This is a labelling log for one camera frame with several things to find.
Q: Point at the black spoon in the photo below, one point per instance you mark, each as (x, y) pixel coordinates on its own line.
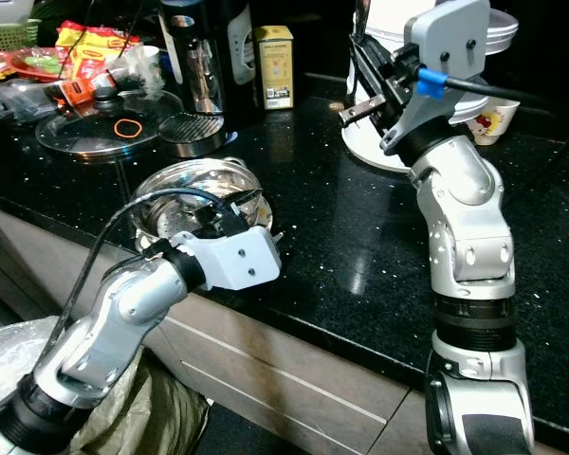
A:
(364, 14)

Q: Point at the orange black packet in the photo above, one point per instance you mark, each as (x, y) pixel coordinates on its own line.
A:
(81, 92)

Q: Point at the clear plastic bag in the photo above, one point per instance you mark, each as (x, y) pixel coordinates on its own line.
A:
(19, 100)

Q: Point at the printed paper cup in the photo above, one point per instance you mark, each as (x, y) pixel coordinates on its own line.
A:
(493, 123)

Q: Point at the green plastic basket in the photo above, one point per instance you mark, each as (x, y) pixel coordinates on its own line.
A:
(5, 36)

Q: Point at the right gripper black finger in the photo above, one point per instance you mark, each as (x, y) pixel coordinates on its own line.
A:
(360, 114)
(370, 66)

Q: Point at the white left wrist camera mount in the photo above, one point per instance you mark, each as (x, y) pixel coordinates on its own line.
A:
(242, 261)

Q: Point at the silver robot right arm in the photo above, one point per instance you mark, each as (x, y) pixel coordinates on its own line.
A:
(465, 256)

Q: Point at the clear bubble wrap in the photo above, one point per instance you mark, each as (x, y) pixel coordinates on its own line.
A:
(9, 360)

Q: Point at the orange rubber band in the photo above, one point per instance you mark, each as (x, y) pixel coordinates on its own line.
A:
(117, 129)

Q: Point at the blue tape wrap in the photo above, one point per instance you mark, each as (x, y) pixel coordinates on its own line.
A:
(430, 83)

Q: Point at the olive green bag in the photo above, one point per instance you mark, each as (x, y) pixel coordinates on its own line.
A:
(171, 417)

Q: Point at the stainless steel steamer pot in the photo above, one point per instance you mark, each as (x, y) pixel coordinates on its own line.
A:
(171, 185)

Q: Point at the black silver coffee machine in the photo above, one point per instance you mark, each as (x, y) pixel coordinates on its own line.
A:
(199, 57)

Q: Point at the large white appliance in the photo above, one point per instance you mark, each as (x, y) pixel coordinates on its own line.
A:
(370, 152)

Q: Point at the yellow tin box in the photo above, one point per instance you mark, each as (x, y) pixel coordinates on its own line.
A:
(273, 71)

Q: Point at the red plate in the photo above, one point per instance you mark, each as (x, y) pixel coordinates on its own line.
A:
(28, 64)

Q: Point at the glass pot lid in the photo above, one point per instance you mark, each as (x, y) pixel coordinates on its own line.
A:
(85, 137)

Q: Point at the yellow red snack packet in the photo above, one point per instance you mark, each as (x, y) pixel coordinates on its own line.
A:
(85, 43)

